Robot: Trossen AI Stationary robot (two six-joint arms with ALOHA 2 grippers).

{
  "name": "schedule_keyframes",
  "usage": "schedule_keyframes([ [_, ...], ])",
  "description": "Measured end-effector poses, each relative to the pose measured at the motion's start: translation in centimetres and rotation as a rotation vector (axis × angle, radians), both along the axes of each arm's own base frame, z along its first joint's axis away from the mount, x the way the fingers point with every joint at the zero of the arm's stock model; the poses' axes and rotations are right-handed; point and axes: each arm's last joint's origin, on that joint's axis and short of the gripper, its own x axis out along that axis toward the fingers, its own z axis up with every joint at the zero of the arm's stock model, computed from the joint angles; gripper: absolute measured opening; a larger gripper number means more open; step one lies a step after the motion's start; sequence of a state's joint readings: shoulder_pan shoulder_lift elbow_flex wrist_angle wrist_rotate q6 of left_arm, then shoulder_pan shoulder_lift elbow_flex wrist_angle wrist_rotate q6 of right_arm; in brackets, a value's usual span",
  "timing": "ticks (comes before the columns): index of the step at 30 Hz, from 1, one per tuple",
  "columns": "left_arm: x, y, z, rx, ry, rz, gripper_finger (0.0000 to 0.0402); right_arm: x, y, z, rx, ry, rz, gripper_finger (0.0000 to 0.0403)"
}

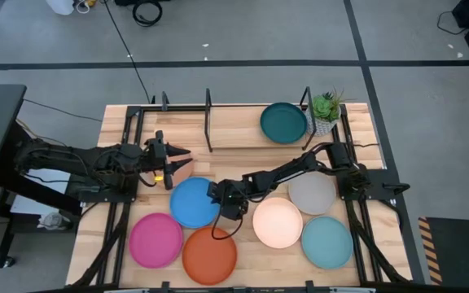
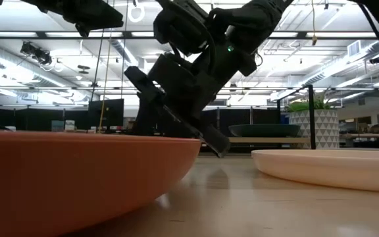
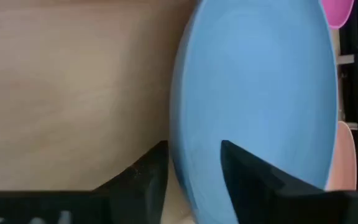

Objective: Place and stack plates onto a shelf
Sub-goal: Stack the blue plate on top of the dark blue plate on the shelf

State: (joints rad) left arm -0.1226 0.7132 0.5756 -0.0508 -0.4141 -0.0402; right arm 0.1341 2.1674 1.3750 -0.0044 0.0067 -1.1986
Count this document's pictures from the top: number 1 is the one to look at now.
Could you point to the grey plate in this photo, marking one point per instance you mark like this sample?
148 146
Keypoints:
314 195

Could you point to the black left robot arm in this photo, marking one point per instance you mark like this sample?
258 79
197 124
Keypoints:
55 156

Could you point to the black metal rig frame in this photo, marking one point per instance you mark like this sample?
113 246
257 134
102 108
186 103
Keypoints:
112 236

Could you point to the blue plate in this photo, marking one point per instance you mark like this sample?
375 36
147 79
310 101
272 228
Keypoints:
191 203

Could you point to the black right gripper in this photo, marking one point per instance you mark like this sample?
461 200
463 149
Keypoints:
230 203

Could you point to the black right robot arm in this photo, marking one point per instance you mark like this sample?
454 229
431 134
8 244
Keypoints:
283 171

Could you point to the peach plate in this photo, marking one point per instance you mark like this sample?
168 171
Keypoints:
277 223

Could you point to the pink plate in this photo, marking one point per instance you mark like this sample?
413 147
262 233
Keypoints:
156 240

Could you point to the yellow tag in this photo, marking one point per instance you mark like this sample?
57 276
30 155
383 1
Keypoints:
158 177

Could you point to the orange plate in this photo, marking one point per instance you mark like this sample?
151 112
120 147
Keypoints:
209 260

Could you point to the dark teal plate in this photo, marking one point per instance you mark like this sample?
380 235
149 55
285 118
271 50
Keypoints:
283 123

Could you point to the succulent in white patterned pot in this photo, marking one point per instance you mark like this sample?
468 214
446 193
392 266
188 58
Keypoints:
325 112

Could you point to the salmon plate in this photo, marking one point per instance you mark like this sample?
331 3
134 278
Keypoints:
183 176

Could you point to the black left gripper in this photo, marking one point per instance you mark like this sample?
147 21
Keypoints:
159 156

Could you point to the black mat with hazard stripes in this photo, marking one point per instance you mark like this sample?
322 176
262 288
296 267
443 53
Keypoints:
458 252

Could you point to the white container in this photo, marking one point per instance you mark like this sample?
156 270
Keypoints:
60 5

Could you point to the light teal plate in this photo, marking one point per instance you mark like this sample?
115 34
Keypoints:
327 242

